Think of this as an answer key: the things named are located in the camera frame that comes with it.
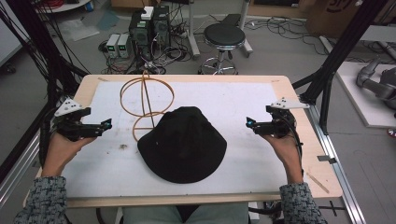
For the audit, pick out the white floor board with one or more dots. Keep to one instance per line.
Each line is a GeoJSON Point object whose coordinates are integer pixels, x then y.
{"type": "Point", "coordinates": [358, 102]}

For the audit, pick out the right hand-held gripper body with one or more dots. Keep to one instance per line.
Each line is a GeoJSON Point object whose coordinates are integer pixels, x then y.
{"type": "Point", "coordinates": [277, 123]}

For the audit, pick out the person's right hand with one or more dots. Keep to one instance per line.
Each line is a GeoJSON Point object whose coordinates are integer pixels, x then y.
{"type": "Point", "coordinates": [285, 154]}

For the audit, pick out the blue tape roll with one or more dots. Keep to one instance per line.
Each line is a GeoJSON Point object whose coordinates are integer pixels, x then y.
{"type": "Point", "coordinates": [89, 6]}

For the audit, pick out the white box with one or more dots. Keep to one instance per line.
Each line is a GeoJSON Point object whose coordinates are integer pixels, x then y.
{"type": "Point", "coordinates": [147, 13]}

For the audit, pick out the white stand leg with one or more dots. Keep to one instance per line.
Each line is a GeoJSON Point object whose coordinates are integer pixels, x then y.
{"type": "Point", "coordinates": [193, 31]}
{"type": "Point", "coordinates": [246, 28]}

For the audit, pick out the grey power supply unit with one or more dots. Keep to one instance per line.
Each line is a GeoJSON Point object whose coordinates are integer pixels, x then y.
{"type": "Point", "coordinates": [112, 45]}
{"type": "Point", "coordinates": [123, 45]}

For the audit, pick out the black round stool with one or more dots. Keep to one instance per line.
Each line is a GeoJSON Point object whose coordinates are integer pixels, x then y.
{"type": "Point", "coordinates": [224, 35]}

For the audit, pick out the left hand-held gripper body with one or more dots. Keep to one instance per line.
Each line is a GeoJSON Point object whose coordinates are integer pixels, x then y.
{"type": "Point", "coordinates": [73, 127]}

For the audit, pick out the clear plastic sheet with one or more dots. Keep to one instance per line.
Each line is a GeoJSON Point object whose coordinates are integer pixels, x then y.
{"type": "Point", "coordinates": [77, 29]}

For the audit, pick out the black frame post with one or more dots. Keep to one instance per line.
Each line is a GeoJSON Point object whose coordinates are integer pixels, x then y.
{"type": "Point", "coordinates": [339, 53]}
{"type": "Point", "coordinates": [43, 46]}

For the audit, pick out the white table mat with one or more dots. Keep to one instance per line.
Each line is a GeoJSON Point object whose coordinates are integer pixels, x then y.
{"type": "Point", "coordinates": [243, 130]}

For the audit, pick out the aluminium frame rail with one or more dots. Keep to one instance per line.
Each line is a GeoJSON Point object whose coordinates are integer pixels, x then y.
{"type": "Point", "coordinates": [339, 174]}
{"type": "Point", "coordinates": [15, 177]}

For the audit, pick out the grey tape piece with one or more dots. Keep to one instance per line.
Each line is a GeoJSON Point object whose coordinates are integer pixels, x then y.
{"type": "Point", "coordinates": [327, 159]}

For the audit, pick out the black bucket hat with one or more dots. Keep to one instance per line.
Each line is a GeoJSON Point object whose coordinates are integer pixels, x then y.
{"type": "Point", "coordinates": [182, 146]}

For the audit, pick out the person's legs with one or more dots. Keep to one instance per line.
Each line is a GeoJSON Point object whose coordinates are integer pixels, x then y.
{"type": "Point", "coordinates": [149, 214]}

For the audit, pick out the thin wooden stick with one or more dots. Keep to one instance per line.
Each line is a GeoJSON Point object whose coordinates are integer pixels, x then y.
{"type": "Point", "coordinates": [318, 183]}

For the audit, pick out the black computer tower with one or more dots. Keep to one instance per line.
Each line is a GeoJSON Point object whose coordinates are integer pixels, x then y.
{"type": "Point", "coordinates": [140, 34]}
{"type": "Point", "coordinates": [161, 26]}

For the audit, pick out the person's left hand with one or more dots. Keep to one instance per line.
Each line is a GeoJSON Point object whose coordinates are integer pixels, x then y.
{"type": "Point", "coordinates": [60, 152]}

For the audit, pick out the cardboard box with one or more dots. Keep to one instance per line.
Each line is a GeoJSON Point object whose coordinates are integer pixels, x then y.
{"type": "Point", "coordinates": [336, 17]}

